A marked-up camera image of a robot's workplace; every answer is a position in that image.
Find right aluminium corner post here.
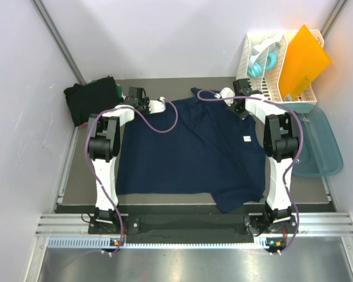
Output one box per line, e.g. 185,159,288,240
320,0,349,39

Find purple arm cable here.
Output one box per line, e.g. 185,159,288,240
84,98,179,256
197,89,304,255

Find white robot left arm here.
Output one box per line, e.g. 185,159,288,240
85,87,151,233

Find aluminium corner post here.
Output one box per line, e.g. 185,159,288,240
30,0,86,85
320,0,349,39

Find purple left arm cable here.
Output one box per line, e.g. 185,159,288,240
84,98,179,256

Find translucent teal plastic bin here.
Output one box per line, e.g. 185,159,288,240
291,103,344,177

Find white slotted file organizer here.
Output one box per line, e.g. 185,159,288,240
236,31,317,105

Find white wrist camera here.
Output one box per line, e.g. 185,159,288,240
148,97,166,114
214,88,235,107

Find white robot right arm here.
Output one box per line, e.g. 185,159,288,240
219,79,303,233

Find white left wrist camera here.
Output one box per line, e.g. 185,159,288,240
148,97,166,114

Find left aluminium corner post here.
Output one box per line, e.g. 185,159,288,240
30,0,86,85

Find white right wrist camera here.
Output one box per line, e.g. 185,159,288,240
214,88,235,107

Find folded green t shirt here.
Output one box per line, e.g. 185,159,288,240
89,76,123,98

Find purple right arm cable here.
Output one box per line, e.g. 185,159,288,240
197,89,304,255

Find aluminium frame rail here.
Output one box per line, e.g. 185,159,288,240
24,213,353,281

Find orange plastic folder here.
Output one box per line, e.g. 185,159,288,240
278,25,332,100

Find teal headphones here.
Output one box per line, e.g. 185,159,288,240
247,33,283,79

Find navy blue t shirt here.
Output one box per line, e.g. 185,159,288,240
116,88,266,213

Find folded black t shirt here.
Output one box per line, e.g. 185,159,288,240
64,83,123,127

